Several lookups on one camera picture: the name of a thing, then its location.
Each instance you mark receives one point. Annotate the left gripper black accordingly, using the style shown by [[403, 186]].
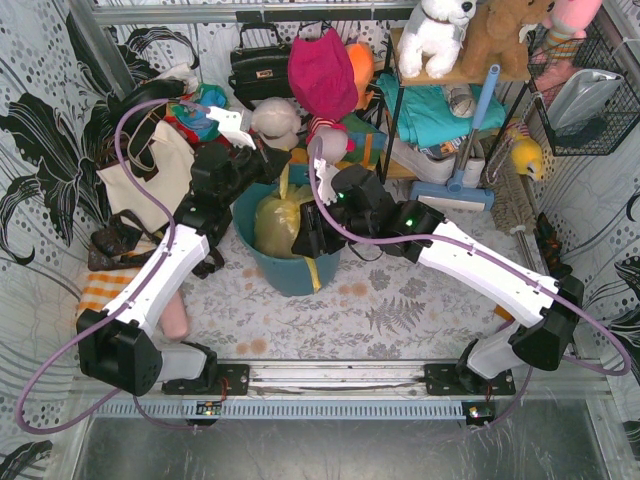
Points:
[[261, 163]]

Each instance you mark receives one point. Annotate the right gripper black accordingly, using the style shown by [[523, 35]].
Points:
[[312, 230]]

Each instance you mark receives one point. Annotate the yellow trash bag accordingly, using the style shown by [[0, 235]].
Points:
[[277, 222]]

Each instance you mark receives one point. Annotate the teal trash bin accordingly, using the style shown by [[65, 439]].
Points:
[[290, 277]]

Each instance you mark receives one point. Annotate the blue floor mop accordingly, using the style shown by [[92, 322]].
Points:
[[454, 194]]

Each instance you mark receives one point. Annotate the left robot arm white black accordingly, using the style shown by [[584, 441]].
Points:
[[115, 344]]

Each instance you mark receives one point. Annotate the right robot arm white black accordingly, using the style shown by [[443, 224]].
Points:
[[542, 326]]

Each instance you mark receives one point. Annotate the colourful printed bag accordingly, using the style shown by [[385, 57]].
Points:
[[192, 123]]

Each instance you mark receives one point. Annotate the magenta cloth bag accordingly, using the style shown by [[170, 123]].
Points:
[[321, 76]]

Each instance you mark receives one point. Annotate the cream canvas tote bag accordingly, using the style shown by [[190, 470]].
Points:
[[174, 158]]

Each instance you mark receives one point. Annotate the cream plush lamb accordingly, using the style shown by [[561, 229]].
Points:
[[276, 122]]

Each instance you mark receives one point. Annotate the pink white plush doll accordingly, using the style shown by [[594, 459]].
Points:
[[334, 137]]

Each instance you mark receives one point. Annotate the black leather handbag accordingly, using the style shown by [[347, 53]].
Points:
[[260, 73]]

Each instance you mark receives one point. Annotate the rainbow striped cloth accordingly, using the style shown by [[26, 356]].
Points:
[[368, 139]]

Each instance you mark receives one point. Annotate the orange plush toy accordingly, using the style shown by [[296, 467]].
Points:
[[362, 61]]

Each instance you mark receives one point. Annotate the black hat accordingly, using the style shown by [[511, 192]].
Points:
[[151, 90]]

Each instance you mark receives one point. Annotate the white sneaker left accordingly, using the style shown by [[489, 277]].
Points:
[[425, 168]]

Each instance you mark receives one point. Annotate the white sneaker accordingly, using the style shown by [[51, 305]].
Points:
[[474, 166], [425, 168]]

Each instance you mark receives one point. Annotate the teal folded cloth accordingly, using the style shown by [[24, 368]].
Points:
[[425, 119]]

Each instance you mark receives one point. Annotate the pink rolled towel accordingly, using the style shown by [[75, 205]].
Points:
[[174, 320]]

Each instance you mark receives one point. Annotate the white sneaker right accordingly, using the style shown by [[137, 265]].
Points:
[[474, 166]]

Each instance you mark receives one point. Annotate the white grey plush dog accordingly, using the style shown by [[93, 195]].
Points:
[[433, 36]]

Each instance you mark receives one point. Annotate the grey patterned ball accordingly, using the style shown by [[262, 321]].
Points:
[[460, 99]]

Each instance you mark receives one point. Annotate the orange white checkered towel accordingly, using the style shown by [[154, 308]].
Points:
[[100, 287]]

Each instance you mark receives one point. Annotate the yellow plush toy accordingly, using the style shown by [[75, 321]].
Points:
[[526, 154]]

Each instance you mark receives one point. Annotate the dark patterned cloth right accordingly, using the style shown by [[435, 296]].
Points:
[[550, 248]]

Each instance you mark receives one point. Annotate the brown plush dog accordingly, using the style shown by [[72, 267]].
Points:
[[495, 30]]

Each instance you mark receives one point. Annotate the pink plush toy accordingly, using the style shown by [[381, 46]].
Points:
[[566, 24]]

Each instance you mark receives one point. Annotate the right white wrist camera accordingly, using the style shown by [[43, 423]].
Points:
[[325, 172]]

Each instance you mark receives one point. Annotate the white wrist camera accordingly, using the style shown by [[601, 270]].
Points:
[[233, 125], [325, 172]]

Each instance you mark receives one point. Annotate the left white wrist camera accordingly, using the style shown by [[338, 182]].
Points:
[[233, 125]]

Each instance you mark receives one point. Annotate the metal base rail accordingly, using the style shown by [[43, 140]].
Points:
[[357, 390]]

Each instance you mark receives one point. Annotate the brown patterned strap bag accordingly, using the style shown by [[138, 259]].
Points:
[[123, 243]]

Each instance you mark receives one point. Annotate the metal pole with handle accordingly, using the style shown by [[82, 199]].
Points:
[[519, 233]]

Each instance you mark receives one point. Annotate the wooden black frame shelf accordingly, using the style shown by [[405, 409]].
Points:
[[389, 167]]

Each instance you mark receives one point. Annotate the black wire basket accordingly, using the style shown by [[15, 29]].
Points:
[[603, 133]]

